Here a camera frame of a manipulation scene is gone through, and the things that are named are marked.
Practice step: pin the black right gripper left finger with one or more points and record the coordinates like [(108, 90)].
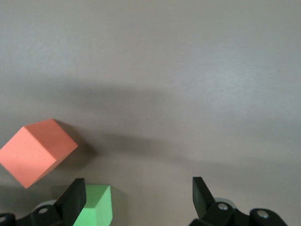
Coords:
[(68, 207)]

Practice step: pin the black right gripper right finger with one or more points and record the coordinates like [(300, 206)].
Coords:
[(207, 209)]

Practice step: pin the green foam cube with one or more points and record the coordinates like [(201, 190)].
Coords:
[(98, 207)]

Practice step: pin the orange foam cube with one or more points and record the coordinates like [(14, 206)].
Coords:
[(35, 153)]

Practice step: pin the brown table cover sheet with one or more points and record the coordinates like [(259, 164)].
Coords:
[(164, 58)]

